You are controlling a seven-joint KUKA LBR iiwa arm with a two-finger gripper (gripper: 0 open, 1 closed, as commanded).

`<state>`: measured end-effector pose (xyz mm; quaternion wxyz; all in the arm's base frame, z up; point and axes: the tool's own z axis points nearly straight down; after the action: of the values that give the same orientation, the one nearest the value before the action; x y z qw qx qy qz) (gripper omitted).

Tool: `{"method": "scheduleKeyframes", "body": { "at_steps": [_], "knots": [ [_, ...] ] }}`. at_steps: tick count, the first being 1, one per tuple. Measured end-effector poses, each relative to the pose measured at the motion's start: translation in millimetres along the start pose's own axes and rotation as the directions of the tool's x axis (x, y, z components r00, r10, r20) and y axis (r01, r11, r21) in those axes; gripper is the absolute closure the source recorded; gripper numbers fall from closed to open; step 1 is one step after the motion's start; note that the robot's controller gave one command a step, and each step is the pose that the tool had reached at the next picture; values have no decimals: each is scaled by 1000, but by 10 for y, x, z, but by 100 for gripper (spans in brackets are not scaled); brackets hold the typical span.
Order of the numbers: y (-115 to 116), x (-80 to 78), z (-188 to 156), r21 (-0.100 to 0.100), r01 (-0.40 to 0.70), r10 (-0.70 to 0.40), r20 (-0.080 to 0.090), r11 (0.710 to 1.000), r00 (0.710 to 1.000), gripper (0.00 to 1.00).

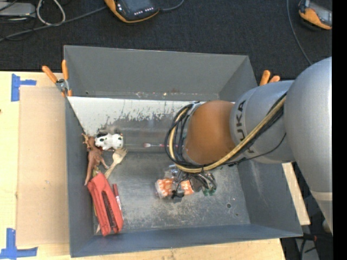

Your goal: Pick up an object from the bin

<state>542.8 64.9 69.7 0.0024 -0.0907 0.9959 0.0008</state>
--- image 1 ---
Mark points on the orange and white packet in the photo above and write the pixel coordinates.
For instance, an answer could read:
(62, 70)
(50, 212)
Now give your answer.
(163, 187)

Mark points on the pale wooden fork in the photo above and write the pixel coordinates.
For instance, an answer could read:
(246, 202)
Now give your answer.
(118, 157)

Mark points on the red stapler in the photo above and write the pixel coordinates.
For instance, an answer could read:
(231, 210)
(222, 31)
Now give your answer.
(104, 202)

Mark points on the white and black toy dog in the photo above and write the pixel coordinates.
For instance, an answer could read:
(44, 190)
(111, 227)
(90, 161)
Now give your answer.
(109, 141)

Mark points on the brown toy dinosaur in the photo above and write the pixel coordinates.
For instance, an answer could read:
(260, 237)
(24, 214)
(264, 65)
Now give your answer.
(94, 158)

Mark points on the small tan toy animal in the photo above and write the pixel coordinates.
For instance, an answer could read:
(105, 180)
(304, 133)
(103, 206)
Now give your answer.
(88, 142)

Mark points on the grey metal bin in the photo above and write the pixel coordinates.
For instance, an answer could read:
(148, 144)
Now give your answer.
(151, 74)

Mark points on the pale cardboard board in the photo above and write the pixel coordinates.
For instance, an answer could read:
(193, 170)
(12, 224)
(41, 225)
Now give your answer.
(40, 166)

